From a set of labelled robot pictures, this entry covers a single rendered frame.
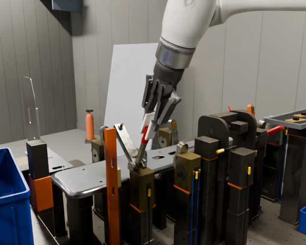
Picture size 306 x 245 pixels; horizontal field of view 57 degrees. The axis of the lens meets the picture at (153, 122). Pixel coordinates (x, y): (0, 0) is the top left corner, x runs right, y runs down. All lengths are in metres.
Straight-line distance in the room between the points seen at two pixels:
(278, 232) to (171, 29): 0.96
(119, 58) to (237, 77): 1.72
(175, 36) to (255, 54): 2.58
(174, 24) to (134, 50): 3.29
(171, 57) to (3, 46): 4.55
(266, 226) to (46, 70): 4.65
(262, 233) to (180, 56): 0.86
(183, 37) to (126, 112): 3.29
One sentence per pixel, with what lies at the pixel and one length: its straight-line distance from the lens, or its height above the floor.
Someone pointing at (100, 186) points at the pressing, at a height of 1.00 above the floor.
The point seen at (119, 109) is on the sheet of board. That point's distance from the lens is 4.00.
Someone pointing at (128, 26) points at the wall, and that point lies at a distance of 4.40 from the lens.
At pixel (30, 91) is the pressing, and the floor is 1.30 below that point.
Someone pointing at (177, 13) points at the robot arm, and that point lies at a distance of 0.65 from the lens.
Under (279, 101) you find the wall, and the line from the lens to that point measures 3.13.
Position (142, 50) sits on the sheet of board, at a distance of 3.82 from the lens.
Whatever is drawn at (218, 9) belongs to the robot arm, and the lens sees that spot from 0.78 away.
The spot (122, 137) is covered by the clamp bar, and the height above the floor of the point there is 1.14.
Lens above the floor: 1.40
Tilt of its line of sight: 13 degrees down
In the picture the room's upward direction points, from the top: straight up
